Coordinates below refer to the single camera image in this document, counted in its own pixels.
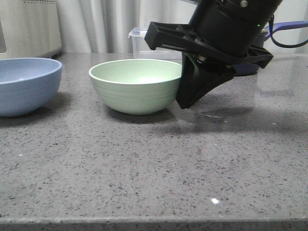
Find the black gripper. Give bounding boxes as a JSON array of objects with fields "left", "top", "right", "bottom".
[{"left": 145, "top": 2, "right": 274, "bottom": 109}]

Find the light green bowl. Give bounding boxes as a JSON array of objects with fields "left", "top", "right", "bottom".
[{"left": 89, "top": 59, "right": 182, "bottom": 115}]

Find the light blue bowl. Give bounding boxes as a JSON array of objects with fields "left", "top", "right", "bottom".
[{"left": 0, "top": 57, "right": 63, "bottom": 117}]

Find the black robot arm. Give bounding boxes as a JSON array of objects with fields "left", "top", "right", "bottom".
[{"left": 145, "top": 0, "right": 280, "bottom": 109}]

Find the dark blue saucepan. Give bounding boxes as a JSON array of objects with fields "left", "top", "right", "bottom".
[{"left": 233, "top": 21, "right": 308, "bottom": 76}]

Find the clear plastic food container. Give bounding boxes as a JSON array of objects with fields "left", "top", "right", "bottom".
[{"left": 128, "top": 27, "right": 182, "bottom": 60}]

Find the white curtain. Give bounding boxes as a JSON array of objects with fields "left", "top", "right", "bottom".
[{"left": 56, "top": 0, "right": 308, "bottom": 55}]

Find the white kitchen appliance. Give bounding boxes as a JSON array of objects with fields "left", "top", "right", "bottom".
[{"left": 0, "top": 0, "right": 62, "bottom": 60}]

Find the black cable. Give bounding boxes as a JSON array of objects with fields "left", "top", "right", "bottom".
[{"left": 266, "top": 14, "right": 308, "bottom": 48}]

